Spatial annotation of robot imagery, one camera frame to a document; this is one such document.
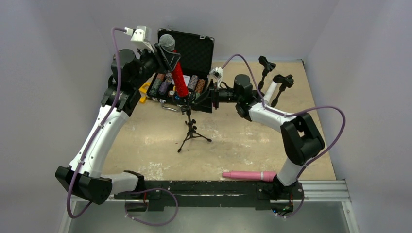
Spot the red glitter microphone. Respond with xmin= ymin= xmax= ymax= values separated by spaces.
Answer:
xmin=159 ymin=34 xmax=189 ymax=98

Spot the black tripod shock mount stand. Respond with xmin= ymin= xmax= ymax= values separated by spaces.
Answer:
xmin=177 ymin=91 xmax=212 ymax=153

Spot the pink microphone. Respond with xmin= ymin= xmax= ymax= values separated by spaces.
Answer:
xmin=222 ymin=171 xmax=276 ymax=182

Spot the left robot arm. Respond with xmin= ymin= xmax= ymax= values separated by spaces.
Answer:
xmin=55 ymin=44 xmax=181 ymax=204

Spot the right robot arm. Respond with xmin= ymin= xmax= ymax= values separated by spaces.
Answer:
xmin=191 ymin=74 xmax=325 ymax=200

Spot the black round base mic stand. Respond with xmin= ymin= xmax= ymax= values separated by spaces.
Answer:
xmin=258 ymin=56 xmax=276 ymax=90

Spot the black poker chip case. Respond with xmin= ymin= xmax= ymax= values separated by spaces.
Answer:
xmin=147 ymin=29 xmax=214 ymax=106

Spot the white microphone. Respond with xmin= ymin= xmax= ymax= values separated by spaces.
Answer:
xmin=263 ymin=81 xmax=278 ymax=104

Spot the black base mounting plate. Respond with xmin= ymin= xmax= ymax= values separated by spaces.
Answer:
xmin=114 ymin=181 xmax=303 ymax=211

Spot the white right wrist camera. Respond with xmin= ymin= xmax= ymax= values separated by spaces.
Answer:
xmin=209 ymin=67 xmax=223 ymax=89

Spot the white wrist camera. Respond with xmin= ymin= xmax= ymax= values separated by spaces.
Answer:
xmin=124 ymin=26 xmax=155 ymax=53
xmin=209 ymin=67 xmax=223 ymax=89

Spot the yellow plastic triangle frame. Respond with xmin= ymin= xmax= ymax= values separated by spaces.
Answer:
xmin=139 ymin=82 xmax=150 ymax=104

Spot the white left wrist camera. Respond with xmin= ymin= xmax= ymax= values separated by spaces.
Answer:
xmin=124 ymin=26 xmax=155 ymax=53

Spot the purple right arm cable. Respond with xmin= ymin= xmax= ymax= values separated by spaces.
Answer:
xmin=221 ymin=53 xmax=346 ymax=219

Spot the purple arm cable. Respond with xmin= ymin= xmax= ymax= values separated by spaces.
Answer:
xmin=221 ymin=53 xmax=346 ymax=219
xmin=66 ymin=27 xmax=129 ymax=219

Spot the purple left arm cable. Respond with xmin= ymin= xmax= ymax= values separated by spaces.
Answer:
xmin=66 ymin=27 xmax=129 ymax=219

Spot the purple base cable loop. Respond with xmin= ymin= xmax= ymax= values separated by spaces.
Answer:
xmin=124 ymin=188 xmax=179 ymax=227

